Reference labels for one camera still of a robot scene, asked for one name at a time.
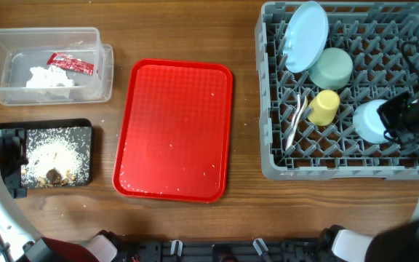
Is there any black food waste tray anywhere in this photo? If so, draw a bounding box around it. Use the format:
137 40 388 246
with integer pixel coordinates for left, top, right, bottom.
0 118 94 189

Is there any white plastic spoon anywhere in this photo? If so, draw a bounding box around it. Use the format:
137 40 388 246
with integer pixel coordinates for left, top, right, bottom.
294 96 308 134

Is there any yellow plastic cup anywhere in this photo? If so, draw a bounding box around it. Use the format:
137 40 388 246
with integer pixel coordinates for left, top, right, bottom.
307 90 340 126

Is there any red snack wrapper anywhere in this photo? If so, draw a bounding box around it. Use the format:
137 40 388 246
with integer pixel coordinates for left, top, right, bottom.
47 52 95 75

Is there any food scraps and rice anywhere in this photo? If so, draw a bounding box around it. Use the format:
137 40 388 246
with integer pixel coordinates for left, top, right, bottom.
21 127 92 188

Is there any clear plastic waste bin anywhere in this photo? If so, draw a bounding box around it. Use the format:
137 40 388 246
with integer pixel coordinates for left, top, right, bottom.
0 27 113 106

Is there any light blue small bowl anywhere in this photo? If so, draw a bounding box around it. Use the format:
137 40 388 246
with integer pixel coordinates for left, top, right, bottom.
353 99 388 144

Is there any white plastic fork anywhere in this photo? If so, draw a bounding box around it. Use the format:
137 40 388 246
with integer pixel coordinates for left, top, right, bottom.
285 94 301 149

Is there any white napkin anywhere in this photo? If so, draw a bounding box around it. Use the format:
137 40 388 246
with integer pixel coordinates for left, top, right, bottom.
26 65 75 88

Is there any mint green bowl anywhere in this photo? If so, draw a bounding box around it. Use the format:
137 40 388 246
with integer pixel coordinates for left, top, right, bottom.
308 47 353 90

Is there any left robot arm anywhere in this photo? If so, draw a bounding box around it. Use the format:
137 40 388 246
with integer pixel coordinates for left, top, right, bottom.
0 148 127 261

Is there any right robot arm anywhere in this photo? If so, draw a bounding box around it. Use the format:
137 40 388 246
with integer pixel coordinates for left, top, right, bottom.
317 95 419 261

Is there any grey dishwasher rack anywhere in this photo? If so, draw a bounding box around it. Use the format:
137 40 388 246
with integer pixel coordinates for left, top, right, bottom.
255 1 419 180

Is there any light blue plate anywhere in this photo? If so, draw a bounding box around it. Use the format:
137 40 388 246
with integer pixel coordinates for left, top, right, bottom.
283 1 329 73

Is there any red serving tray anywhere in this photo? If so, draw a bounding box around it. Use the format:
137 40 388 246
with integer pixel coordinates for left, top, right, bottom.
112 58 234 203

